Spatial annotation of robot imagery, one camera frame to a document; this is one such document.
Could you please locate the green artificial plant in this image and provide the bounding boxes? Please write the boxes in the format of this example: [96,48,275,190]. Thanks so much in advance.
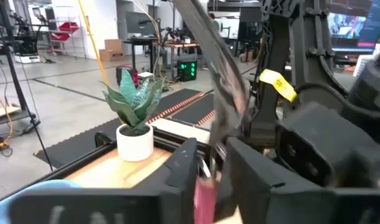
[99,68,165,136]

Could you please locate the white round plant pot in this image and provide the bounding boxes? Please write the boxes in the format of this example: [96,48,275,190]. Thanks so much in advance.
[116,123,154,162]

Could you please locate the red shelf bin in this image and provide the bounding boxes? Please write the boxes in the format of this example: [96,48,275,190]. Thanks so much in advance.
[58,21,80,32]
[50,32,71,42]

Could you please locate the small cardboard box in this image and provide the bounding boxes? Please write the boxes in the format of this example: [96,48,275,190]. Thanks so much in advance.
[104,39,124,52]

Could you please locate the large cardboard box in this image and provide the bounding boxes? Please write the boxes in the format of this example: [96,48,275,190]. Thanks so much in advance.
[98,49,126,62]

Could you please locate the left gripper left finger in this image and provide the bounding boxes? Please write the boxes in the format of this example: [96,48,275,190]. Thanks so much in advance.
[9,138,199,224]

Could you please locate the black desk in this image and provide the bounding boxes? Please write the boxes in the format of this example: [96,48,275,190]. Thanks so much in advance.
[123,36,159,74]

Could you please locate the yellow hanging cable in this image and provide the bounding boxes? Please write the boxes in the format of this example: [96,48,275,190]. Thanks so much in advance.
[76,0,109,85]

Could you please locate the blue plastic tray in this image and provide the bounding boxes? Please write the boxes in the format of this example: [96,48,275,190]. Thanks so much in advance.
[0,179,81,224]

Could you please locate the monitor with white screen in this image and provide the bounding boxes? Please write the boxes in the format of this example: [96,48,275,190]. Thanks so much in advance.
[214,17,240,40]

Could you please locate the computer tower green lights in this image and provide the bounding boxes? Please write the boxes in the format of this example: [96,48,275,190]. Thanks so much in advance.
[177,60,197,82]

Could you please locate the large display monitor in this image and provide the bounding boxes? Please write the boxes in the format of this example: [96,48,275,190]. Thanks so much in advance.
[328,0,380,54]

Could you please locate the yellow cable label tag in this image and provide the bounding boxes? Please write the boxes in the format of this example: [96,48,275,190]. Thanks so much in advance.
[259,68,299,103]

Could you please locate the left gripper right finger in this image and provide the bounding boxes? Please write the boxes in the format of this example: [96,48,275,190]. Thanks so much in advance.
[223,136,380,224]

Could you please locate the red black portable case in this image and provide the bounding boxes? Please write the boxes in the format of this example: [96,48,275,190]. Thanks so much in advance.
[116,65,139,88]

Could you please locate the fork with pink handle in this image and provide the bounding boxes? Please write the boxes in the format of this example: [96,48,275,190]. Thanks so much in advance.
[172,0,251,224]

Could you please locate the black aluminium table frame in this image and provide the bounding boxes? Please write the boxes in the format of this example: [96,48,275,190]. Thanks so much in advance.
[0,127,215,208]

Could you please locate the wooden top desk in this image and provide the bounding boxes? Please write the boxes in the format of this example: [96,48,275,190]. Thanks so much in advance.
[152,42,200,78]

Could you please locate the black desk monitor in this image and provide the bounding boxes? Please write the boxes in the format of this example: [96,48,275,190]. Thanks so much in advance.
[124,11,161,35]

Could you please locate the person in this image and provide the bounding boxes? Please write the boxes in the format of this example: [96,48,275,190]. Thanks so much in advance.
[208,12,221,32]

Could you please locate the black hazard-striped floor mat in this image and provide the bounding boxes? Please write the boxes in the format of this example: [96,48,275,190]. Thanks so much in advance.
[170,93,216,126]
[34,88,206,169]

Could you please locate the black tripod stand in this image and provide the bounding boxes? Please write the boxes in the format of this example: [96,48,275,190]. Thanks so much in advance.
[0,40,53,172]

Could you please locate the wire shelf rack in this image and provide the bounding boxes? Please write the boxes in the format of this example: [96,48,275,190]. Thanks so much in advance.
[48,17,86,60]

